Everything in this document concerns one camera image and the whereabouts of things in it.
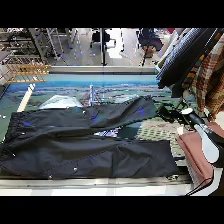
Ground orange checked shirt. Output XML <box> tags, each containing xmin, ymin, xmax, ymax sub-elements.
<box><xmin>182</xmin><ymin>30</ymin><xmax>224</xmax><ymax>122</ymax></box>

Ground brown clothes hanger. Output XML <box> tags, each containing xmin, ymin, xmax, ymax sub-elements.
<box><xmin>7</xmin><ymin>62</ymin><xmax>52</xmax><ymax>84</ymax></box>

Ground silver frame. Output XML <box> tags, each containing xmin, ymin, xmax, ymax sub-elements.
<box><xmin>0</xmin><ymin>175</ymin><xmax>224</xmax><ymax>197</ymax></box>

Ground black trousers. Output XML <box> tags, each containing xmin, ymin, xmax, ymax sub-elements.
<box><xmin>0</xmin><ymin>95</ymin><xmax>181</xmax><ymax>180</ymax></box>

